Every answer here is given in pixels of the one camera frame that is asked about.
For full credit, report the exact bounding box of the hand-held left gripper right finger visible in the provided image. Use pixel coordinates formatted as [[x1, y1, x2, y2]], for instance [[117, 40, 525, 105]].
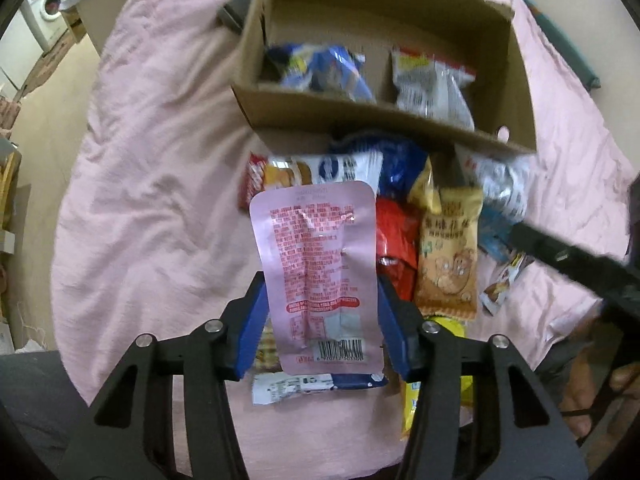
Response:
[[377, 272, 588, 480]]

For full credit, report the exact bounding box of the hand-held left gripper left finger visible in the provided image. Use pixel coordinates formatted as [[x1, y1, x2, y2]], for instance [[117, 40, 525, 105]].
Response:
[[60, 270, 271, 480]]

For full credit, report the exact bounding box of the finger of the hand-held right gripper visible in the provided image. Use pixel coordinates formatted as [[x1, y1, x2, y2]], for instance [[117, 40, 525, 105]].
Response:
[[507, 222, 632, 303]]

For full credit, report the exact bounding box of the small brown white snack packet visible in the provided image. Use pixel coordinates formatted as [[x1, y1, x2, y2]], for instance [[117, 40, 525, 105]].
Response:
[[479, 252, 536, 317]]

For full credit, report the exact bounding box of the light blue cartoon snack bag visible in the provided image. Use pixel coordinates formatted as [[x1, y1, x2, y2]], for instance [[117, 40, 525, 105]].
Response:
[[477, 207, 523, 263]]

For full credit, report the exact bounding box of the tan cartoon snack packet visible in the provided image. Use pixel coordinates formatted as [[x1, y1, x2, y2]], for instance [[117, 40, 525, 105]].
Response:
[[412, 186, 485, 322]]

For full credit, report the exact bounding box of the pink snack packet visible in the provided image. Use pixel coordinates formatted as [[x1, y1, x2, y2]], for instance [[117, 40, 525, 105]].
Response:
[[248, 181, 386, 375]]

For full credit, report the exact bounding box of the cardboard box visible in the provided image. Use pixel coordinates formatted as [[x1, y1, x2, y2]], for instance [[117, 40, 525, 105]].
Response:
[[231, 0, 538, 155]]

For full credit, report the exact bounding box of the person's right hand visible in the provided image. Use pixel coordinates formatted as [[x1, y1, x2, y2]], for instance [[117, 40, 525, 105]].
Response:
[[611, 364, 640, 395]]

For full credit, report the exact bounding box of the checkered snack packet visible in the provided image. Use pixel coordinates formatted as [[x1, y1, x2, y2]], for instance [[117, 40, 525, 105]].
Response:
[[254, 317, 281, 375]]

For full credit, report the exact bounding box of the white snack packet blue end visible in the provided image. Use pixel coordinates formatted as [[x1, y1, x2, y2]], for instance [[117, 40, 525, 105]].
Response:
[[250, 372, 390, 407]]

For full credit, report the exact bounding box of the person's leg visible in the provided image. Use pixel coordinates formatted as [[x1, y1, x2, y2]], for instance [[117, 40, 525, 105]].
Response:
[[557, 342, 603, 438]]

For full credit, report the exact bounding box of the white silver snack packet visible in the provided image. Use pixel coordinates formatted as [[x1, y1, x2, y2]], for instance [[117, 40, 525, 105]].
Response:
[[455, 145, 536, 221]]

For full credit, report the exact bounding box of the red white snack packet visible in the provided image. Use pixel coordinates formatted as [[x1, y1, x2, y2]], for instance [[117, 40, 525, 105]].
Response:
[[239, 152, 273, 211]]

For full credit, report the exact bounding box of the dark blue yellow snack bag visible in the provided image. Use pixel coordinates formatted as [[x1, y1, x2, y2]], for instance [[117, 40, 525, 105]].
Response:
[[330, 130, 443, 216]]

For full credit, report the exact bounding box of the pink blanket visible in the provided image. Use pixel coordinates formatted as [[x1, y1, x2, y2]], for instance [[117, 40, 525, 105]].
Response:
[[50, 0, 638, 480]]

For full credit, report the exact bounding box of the silver white snack bag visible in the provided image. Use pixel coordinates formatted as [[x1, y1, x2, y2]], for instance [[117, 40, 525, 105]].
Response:
[[391, 47, 477, 130]]

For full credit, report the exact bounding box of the dark cloth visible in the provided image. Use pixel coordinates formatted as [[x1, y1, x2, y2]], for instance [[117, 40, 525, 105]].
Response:
[[0, 350, 101, 480]]

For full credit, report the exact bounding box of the black object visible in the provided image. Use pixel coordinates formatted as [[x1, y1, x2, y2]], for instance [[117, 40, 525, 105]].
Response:
[[216, 0, 256, 31]]

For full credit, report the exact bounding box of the flattened cardboard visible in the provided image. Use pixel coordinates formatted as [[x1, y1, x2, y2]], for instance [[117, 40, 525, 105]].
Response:
[[22, 35, 76, 96]]

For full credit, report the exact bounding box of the white washing machine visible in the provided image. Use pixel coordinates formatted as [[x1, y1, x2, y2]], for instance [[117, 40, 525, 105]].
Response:
[[22, 0, 71, 51]]

